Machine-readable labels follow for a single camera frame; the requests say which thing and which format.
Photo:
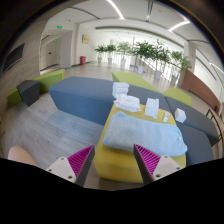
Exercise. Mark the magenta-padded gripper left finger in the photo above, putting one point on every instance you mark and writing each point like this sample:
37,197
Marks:
80,161

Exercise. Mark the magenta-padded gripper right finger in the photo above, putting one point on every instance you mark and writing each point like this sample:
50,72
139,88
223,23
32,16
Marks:
150,161

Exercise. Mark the light blue towel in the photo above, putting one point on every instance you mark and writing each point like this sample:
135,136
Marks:
143,133

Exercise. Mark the yellow upholstered ottoman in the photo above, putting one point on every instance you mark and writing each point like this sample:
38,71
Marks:
113,163

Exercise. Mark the tall white box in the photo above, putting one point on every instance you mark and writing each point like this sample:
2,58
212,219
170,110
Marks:
152,107

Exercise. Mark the white cube box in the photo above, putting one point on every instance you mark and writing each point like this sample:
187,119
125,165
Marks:
180,115

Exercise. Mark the person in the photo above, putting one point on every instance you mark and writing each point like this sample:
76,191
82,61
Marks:
20,156

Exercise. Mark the white plastic wipes pack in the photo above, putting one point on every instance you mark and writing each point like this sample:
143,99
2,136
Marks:
127,103

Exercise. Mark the long blue-grey upholstered bench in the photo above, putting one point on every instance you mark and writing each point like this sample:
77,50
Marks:
81,96

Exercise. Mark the green upholstered bench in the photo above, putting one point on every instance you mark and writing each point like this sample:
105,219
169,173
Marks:
131,79
50,79
178,96

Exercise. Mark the stack of white tissue boxes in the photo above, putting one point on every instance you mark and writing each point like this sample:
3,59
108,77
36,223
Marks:
120,89

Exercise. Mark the wooden bench with metal legs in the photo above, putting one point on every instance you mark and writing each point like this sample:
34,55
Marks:
218,121

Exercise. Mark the dark grey ottoman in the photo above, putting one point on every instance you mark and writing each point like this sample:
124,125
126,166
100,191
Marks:
29,91

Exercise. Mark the red bin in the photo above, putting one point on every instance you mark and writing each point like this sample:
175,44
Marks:
82,60

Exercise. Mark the row of potted plants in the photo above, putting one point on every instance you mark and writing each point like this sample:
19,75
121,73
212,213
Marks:
145,51

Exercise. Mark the green exit sign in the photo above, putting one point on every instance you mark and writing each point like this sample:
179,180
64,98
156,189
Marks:
59,27

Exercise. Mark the ceiling light strips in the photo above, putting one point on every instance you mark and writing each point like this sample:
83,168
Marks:
115,9

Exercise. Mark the yellow wall picture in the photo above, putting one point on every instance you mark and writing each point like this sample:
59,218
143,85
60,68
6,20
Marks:
86,39

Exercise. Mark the black wall screen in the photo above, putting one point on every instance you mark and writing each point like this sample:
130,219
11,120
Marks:
13,57

